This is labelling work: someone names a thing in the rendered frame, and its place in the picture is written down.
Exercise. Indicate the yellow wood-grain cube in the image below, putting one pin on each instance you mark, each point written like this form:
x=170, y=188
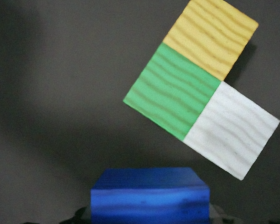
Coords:
x=212, y=34

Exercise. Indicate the green cube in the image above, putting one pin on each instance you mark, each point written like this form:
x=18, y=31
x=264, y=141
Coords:
x=173, y=91

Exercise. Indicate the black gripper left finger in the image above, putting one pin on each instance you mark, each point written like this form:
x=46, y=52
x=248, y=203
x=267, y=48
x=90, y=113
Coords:
x=78, y=218

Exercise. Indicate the white cube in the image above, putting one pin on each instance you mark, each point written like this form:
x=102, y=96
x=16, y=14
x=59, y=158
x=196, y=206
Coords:
x=231, y=131

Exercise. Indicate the blue wood-grain cube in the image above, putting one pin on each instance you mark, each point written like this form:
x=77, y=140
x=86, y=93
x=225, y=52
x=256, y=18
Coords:
x=150, y=196

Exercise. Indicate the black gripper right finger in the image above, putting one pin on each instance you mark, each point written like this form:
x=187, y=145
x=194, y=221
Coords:
x=214, y=217

